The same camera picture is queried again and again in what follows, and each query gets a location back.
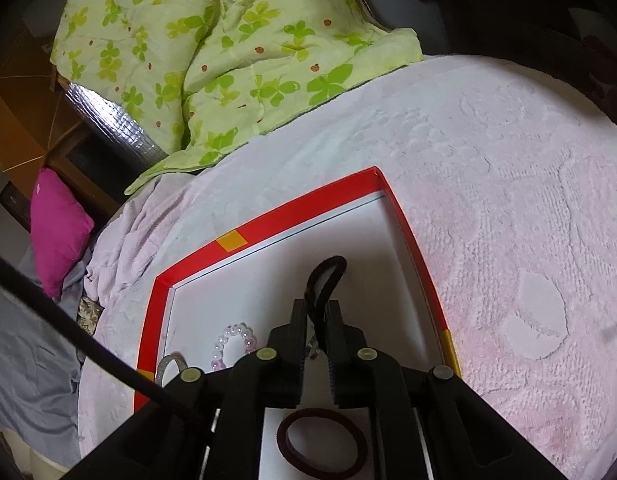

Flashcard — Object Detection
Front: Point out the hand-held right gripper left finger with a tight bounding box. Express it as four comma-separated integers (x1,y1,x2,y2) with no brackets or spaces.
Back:
81,300,309,480

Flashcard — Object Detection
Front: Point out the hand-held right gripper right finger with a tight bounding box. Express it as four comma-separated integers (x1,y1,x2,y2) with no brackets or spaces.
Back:
326,300,564,480

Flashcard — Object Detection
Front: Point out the black figure-eight hair tie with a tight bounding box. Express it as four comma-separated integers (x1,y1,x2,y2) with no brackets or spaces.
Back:
304,256,348,356

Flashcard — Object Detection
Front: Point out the clear pink bead bracelet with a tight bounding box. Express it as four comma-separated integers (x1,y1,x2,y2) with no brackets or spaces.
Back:
208,324,260,372

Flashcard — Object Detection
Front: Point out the silver bangle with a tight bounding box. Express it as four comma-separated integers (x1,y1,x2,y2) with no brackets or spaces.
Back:
156,354,188,387

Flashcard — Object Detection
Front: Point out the red shallow tray box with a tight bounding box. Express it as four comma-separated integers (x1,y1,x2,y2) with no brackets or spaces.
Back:
133,166,462,480

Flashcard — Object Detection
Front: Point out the floral patterned cloth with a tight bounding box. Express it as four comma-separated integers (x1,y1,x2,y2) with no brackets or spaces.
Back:
76,295,104,336

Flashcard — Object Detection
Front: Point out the pale pink embossed blanket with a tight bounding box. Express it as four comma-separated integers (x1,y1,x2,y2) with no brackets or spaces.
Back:
78,54,617,480

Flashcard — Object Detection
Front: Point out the grey bed sheet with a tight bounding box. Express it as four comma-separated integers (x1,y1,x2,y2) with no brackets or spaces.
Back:
0,255,92,461

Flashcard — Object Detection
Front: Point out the magenta pillow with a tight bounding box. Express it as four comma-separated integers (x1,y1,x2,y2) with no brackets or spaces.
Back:
30,167,95,298

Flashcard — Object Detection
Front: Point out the silver foil insulation mat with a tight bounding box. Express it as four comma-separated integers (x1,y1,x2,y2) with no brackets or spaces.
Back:
63,82,169,171

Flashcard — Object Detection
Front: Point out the wooden side table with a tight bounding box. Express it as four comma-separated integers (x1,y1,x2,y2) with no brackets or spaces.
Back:
46,120,124,221

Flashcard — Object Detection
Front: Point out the green clover print quilt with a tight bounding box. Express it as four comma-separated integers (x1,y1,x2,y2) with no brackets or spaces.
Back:
49,0,423,196

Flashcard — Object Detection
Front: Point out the orange cardboard box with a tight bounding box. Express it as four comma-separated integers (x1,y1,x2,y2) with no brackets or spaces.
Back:
0,25,84,171

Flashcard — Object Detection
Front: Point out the dark wooden furniture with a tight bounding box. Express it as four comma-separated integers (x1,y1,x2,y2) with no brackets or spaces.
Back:
413,0,617,131

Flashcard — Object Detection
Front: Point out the maroon hair tie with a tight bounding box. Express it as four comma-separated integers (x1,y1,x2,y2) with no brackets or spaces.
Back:
276,408,369,476

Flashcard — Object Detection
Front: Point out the black cable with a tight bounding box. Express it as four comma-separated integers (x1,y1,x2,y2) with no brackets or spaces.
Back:
0,247,209,441

